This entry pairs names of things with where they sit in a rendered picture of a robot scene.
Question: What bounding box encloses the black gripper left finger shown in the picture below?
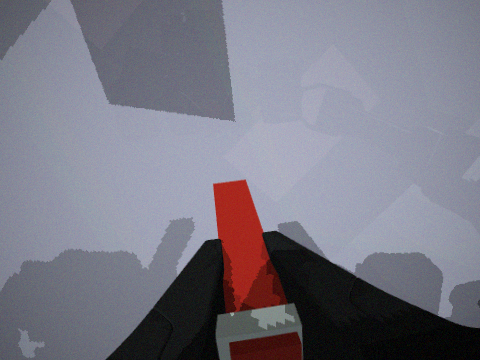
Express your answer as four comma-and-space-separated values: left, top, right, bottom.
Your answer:
105, 239, 225, 360

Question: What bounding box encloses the red peg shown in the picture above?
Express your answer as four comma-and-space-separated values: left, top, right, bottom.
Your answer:
213, 179, 303, 360

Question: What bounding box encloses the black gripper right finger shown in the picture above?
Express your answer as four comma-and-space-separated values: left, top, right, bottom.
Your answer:
261, 231, 480, 360

